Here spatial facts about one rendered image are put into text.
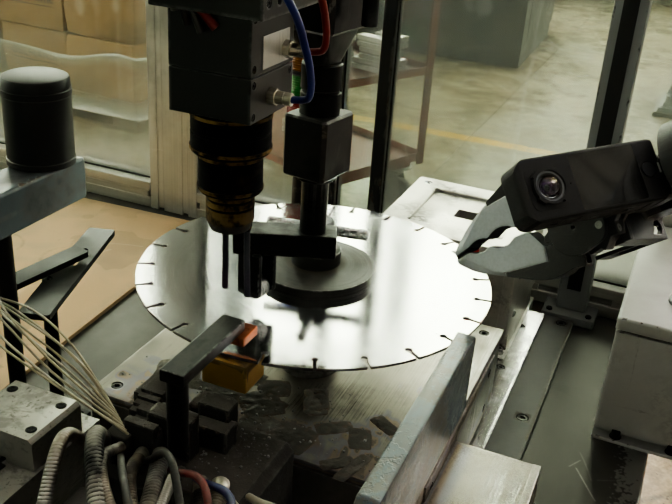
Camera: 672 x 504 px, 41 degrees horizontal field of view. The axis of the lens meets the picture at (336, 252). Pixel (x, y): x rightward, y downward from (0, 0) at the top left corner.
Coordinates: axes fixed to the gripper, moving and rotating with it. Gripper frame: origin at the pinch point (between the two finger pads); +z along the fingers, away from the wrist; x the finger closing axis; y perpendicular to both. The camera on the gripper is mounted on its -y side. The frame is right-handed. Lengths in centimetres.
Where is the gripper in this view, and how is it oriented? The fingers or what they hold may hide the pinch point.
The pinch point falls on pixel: (464, 253)
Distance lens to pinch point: 74.8
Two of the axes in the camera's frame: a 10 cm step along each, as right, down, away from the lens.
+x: -2.3, -9.5, 2.1
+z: -6.6, 3.2, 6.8
